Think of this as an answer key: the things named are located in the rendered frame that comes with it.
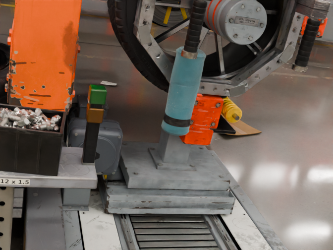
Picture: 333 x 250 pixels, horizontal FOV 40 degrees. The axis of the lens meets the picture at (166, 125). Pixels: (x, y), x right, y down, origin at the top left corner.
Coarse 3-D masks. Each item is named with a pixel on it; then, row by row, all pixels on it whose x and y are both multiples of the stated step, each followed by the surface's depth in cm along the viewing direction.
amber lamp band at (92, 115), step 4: (88, 104) 113; (88, 108) 112; (92, 108) 111; (96, 108) 112; (88, 112) 112; (92, 112) 112; (96, 112) 112; (100, 112) 112; (88, 116) 112; (92, 116) 112; (96, 116) 112; (100, 116) 113; (88, 120) 112; (92, 120) 112; (96, 120) 113; (100, 120) 113
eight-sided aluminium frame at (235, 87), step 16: (144, 0) 132; (288, 0) 149; (144, 16) 134; (288, 16) 150; (144, 32) 135; (288, 32) 148; (144, 48) 142; (160, 48) 139; (288, 48) 150; (160, 64) 141; (256, 64) 155; (272, 64) 151; (208, 80) 152; (224, 80) 154; (240, 80) 152; (256, 80) 152
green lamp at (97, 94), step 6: (90, 84) 112; (90, 90) 110; (96, 90) 110; (102, 90) 110; (90, 96) 110; (96, 96) 110; (102, 96) 111; (90, 102) 110; (96, 102) 111; (102, 102) 111
